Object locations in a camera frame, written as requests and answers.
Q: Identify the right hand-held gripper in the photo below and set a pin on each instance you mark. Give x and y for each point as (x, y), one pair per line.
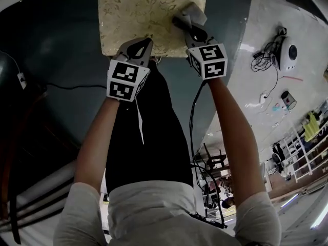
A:
(212, 68)

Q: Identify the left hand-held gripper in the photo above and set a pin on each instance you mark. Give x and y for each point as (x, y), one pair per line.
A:
(123, 73)

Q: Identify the grey wiping cloth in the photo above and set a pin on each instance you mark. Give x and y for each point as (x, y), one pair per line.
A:
(196, 11)

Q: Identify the cream upholstered footstool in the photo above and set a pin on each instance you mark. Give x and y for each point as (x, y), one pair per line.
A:
(138, 19)

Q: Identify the person's left forearm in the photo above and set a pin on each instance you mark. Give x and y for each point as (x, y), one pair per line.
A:
(94, 137)

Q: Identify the person's right forearm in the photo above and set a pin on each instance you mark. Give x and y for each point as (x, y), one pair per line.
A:
(235, 132)

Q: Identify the person's black trousers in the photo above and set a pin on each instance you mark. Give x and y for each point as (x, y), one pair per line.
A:
(161, 132)

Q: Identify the long white power strip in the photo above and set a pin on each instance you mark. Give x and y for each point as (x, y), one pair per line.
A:
(263, 98)

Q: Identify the white round device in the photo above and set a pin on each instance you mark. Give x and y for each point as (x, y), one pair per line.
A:
(288, 52)

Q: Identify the red floor tape strip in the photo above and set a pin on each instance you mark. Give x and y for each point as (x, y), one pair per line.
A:
(292, 78)

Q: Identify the teal plastic scrap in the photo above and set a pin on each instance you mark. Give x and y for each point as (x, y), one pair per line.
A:
(276, 108)

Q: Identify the black mesh waste bin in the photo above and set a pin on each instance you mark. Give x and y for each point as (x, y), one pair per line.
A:
(288, 100)

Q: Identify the small white power strip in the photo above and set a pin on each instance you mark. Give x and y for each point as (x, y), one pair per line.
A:
(22, 80)

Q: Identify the dark wooden staircase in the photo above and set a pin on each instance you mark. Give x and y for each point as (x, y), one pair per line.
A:
(25, 137)

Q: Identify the yellow-green cloth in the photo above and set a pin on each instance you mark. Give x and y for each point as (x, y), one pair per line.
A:
(311, 127)

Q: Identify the person's grey shirt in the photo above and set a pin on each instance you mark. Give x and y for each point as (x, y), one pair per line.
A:
(153, 214)

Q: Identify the white open shelving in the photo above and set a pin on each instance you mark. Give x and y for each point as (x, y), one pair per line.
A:
(307, 158)

